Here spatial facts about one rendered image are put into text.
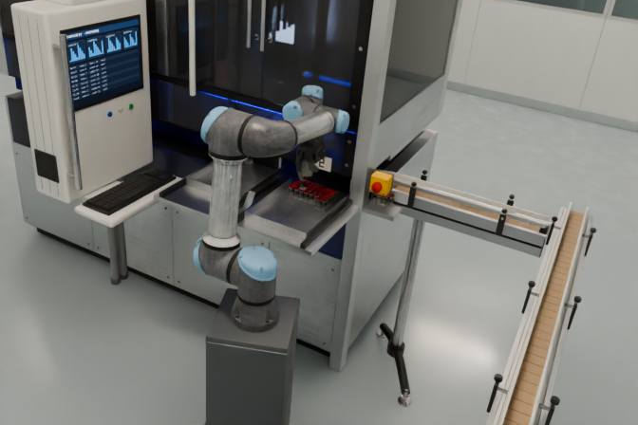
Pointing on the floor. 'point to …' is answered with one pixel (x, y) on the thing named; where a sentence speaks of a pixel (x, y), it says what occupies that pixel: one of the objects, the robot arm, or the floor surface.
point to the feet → (397, 363)
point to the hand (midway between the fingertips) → (302, 176)
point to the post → (365, 144)
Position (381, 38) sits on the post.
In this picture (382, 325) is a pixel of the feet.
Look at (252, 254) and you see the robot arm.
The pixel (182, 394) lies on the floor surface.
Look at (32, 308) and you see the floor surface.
